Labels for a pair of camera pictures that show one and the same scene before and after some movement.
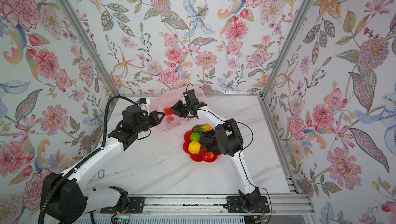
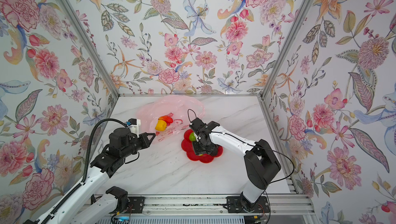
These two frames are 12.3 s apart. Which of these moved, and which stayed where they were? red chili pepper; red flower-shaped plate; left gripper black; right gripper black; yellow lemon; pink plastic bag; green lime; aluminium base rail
Moved: yellow lemon; pink plastic bag; right gripper black; red chili pepper; left gripper black
Stayed: red flower-shaped plate; green lime; aluminium base rail
